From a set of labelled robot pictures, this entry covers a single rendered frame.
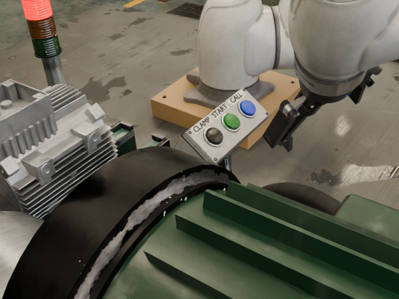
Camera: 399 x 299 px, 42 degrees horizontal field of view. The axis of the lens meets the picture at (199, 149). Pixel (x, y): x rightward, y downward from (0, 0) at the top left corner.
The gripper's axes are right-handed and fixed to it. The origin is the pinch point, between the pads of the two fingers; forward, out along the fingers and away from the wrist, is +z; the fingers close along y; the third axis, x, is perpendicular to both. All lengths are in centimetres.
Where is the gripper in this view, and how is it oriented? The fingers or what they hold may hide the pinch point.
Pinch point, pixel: (318, 118)
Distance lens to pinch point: 86.0
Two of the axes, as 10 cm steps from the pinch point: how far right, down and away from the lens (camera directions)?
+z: 1.5, 2.7, 9.5
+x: 5.5, 7.7, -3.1
